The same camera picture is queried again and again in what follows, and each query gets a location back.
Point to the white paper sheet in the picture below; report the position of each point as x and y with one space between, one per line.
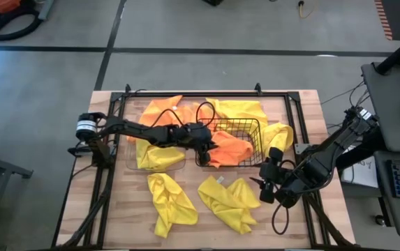
360 174

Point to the black frame clamp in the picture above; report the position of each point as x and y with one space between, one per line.
258 89
127 88

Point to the grey metal bracket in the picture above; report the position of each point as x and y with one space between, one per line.
301 148

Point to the orange microfiber towel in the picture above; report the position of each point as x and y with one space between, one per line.
157 108
189 113
231 150

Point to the grey desk leg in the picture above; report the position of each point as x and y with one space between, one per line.
47 8

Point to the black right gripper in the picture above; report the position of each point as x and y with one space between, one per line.
274 176

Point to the orange shop vacuum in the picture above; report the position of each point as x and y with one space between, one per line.
4 4

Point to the black caster wheel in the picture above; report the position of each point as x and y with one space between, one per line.
381 219

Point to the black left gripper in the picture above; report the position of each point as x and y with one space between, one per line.
194 134

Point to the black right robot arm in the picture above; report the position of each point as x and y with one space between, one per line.
325 160

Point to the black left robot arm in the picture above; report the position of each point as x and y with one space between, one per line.
133 129

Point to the clear plastic basket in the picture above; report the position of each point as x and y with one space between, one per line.
130 157

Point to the black stand pole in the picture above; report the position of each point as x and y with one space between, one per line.
398 54

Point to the black floor object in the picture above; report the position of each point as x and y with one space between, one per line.
213 2

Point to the yellow microfiber towel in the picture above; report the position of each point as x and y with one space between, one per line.
227 202
280 136
157 157
171 202
241 108

